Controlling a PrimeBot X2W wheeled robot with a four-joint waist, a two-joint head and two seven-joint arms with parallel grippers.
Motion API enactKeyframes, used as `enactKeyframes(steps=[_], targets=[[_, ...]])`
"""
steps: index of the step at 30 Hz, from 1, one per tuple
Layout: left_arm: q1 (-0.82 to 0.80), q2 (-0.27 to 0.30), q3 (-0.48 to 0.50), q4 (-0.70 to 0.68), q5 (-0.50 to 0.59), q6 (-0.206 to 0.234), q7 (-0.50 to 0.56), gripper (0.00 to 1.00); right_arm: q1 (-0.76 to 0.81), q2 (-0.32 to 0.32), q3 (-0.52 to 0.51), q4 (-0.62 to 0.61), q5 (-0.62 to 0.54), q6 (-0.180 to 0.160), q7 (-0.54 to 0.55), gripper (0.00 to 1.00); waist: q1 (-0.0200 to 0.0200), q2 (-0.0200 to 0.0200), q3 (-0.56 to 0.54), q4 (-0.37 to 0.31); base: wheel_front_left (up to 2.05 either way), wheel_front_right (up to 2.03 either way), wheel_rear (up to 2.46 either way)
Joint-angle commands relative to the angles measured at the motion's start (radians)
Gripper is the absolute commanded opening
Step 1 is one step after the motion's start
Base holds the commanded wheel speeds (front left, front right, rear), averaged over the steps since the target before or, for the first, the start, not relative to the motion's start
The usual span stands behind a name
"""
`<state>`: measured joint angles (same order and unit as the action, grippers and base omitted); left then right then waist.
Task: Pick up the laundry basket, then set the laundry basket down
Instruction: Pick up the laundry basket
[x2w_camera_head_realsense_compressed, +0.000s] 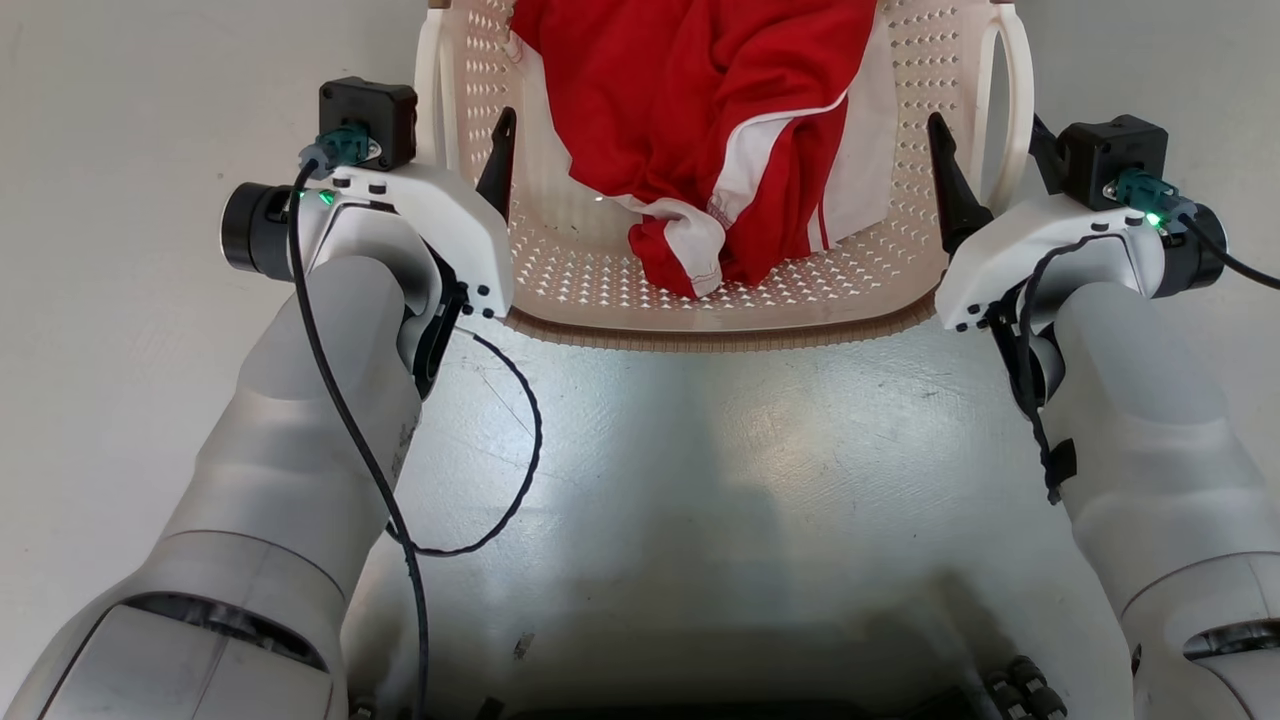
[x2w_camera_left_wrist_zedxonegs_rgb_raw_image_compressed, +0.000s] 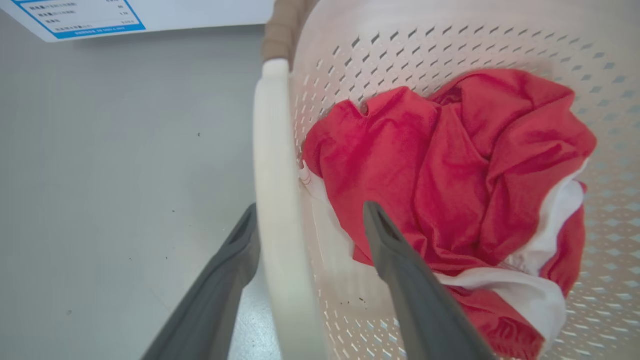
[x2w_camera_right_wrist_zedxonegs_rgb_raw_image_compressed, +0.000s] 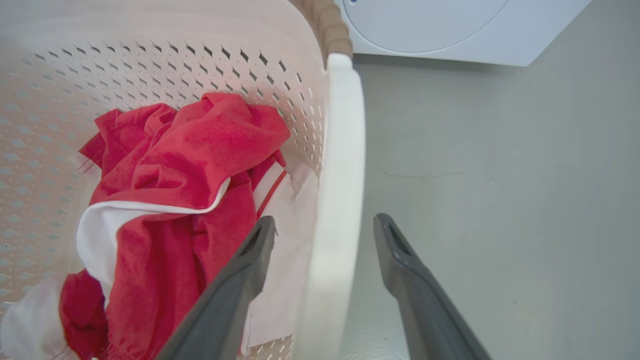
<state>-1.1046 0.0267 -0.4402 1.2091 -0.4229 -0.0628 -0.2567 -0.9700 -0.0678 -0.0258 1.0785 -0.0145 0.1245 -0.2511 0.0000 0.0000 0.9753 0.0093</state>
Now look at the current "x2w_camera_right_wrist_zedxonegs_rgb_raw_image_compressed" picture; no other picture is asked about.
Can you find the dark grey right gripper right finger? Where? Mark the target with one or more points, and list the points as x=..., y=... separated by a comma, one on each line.
x=425, y=305

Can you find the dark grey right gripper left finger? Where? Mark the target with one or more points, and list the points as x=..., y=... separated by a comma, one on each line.
x=225, y=305

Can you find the white perforated plastic laundry basket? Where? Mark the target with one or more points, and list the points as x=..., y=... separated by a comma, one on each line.
x=165, y=60

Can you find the white cloth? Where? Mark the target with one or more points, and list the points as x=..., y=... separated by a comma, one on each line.
x=285, y=260

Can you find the red and white garment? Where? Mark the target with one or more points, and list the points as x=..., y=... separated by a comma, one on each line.
x=175, y=165

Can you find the white washing machine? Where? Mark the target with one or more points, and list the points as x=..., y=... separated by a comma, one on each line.
x=450, y=25

